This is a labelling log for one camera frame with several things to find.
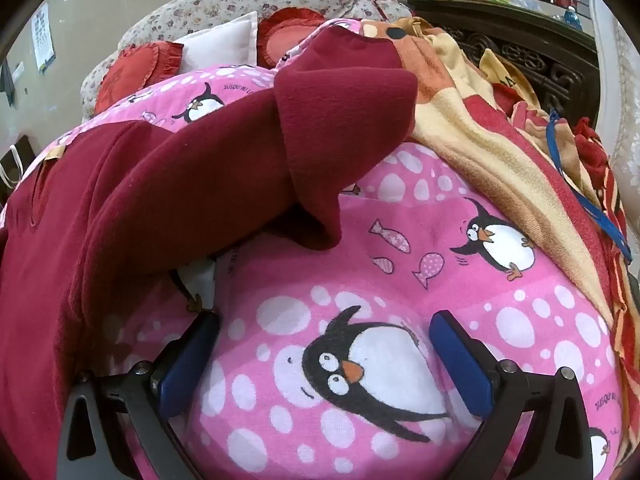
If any pink penguin print blanket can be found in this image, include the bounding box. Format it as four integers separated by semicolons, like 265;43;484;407
0;17;626;480

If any white wall paper sheet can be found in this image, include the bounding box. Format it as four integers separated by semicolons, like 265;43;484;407
31;2;56;72

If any red terry cloth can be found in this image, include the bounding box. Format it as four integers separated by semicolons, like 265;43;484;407
572;117;613;181

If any white square pillow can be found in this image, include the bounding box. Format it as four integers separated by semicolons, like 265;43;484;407
172;11;259;73

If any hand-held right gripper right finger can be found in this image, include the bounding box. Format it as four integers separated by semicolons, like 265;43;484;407
429;310;593;480

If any orange yellow plush blanket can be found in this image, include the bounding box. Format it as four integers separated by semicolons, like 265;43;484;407
360;16;640;466

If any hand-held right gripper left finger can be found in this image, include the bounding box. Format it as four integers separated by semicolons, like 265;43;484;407
56;311;222;480

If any paper bag with white handles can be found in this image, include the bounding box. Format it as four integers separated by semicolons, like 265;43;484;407
0;144;26;188

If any dark red fleece garment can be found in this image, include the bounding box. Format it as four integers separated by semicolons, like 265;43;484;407
0;25;418;480

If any red heart-shaped pillow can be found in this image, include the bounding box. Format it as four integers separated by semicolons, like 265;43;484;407
257;8;326;68
95;42;186;113

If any dark carved wooden cabinet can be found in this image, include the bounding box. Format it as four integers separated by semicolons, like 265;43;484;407
402;0;601;131

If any blue strap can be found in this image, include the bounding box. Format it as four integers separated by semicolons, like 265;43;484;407
545;110;633;261

